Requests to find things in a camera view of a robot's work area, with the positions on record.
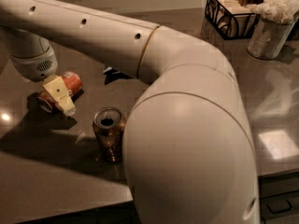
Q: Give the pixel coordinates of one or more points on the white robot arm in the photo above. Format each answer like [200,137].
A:
[187,149]

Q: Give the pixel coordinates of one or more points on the silver cup with napkins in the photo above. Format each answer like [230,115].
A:
[276,20]

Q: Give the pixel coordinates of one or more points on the orange-brown soda can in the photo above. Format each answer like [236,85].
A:
[108,127]

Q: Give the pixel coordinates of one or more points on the black drawer handle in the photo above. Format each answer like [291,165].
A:
[280,206]

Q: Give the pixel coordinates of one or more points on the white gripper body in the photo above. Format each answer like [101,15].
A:
[36,66]

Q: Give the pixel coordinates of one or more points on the blue kettle chip bag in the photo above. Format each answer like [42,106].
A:
[113,73]

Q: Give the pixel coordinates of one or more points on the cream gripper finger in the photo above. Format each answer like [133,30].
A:
[57,91]

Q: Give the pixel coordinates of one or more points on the red coke can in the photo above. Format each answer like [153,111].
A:
[73,84]

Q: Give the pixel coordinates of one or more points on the black wire napkin basket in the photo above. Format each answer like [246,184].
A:
[231,18]

